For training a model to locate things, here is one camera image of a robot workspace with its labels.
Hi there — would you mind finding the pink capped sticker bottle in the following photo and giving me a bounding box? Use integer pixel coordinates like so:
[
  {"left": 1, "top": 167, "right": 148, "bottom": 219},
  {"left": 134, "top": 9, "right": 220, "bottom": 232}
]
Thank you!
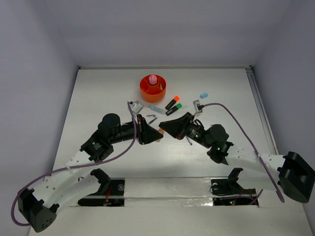
[{"left": 148, "top": 74, "right": 158, "bottom": 86}]

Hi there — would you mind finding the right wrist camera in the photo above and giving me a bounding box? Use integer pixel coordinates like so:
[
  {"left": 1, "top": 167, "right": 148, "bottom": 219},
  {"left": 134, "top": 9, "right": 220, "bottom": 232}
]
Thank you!
[{"left": 193, "top": 100, "right": 203, "bottom": 118}]

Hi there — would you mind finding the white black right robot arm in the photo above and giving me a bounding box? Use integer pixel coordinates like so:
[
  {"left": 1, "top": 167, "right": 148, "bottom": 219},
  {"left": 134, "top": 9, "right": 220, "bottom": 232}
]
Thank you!
[{"left": 159, "top": 113, "right": 315, "bottom": 203}]

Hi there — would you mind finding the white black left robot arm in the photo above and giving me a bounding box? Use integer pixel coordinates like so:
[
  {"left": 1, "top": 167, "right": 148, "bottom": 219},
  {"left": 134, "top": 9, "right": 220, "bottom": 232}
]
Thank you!
[{"left": 17, "top": 113, "right": 163, "bottom": 233}]

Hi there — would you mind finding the black highlighter orange cap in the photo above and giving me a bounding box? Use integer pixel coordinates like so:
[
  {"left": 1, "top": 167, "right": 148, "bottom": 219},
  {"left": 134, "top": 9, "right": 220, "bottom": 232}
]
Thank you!
[{"left": 165, "top": 96, "right": 180, "bottom": 111}]

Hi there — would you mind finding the blue translucent highlighter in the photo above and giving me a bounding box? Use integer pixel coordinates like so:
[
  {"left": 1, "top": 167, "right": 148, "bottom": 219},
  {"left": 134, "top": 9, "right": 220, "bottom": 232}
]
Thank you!
[{"left": 149, "top": 106, "right": 166, "bottom": 115}]

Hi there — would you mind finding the orange round divided organizer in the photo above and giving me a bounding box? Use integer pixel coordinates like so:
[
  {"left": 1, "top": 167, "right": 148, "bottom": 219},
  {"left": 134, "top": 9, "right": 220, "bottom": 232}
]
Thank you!
[{"left": 139, "top": 74, "right": 167, "bottom": 103}]

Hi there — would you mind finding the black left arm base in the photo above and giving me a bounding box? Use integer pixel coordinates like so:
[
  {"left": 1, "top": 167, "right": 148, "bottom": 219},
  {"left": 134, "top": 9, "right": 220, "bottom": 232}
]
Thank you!
[{"left": 77, "top": 169, "right": 125, "bottom": 207}]

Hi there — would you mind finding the light blue highlighter cap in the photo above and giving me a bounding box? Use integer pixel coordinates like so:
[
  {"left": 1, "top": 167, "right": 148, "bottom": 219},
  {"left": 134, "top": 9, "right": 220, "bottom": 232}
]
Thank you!
[{"left": 200, "top": 93, "right": 208, "bottom": 99}]

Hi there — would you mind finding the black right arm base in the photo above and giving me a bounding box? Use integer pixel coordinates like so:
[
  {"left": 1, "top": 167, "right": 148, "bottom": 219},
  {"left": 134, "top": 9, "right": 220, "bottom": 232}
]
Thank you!
[{"left": 209, "top": 168, "right": 259, "bottom": 206}]

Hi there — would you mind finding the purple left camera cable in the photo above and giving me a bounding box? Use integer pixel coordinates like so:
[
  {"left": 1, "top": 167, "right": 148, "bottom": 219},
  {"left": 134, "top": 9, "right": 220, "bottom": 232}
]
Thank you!
[{"left": 11, "top": 102, "right": 138, "bottom": 226}]

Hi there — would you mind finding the black highlighter green cap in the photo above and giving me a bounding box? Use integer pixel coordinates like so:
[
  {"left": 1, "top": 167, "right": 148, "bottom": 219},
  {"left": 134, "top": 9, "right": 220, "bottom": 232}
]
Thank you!
[{"left": 165, "top": 103, "right": 182, "bottom": 116}]

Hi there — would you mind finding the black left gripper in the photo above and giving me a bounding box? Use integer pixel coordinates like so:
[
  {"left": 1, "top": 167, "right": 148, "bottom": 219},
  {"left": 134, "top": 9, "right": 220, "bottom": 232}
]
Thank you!
[{"left": 109, "top": 113, "right": 162, "bottom": 144}]

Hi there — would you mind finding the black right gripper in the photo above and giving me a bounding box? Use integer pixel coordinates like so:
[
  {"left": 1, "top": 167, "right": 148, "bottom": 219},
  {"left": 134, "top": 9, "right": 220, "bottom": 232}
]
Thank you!
[{"left": 157, "top": 114, "right": 211, "bottom": 149}]

